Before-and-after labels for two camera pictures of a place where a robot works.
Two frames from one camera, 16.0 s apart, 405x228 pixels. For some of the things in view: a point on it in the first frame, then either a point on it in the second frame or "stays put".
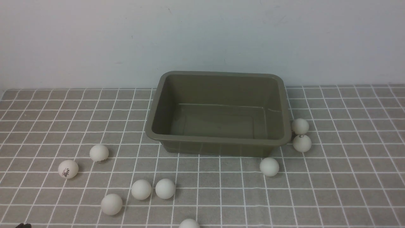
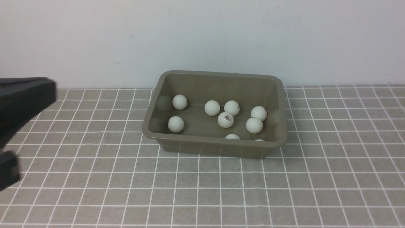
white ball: (111, 204) -> (176, 124)
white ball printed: (302, 143) -> (254, 125)
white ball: (99, 153) -> (179, 102)
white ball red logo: (68, 169) -> (225, 120)
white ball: (300, 126) -> (259, 112)
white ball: (141, 189) -> (212, 108)
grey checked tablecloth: (352, 176) stays put
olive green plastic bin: (238, 114) stays put
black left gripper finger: (22, 225) -> (21, 99)
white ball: (269, 166) -> (232, 136)
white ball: (165, 188) -> (232, 106)
